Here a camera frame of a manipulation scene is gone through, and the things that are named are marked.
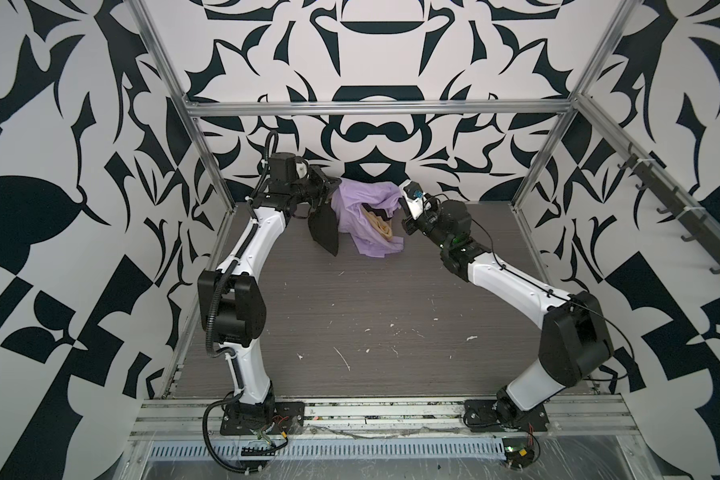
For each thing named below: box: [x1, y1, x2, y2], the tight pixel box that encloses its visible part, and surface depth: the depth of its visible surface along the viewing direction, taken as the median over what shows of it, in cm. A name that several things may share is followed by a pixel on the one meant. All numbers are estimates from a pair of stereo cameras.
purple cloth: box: [332, 178, 404, 258], surface depth 85 cm
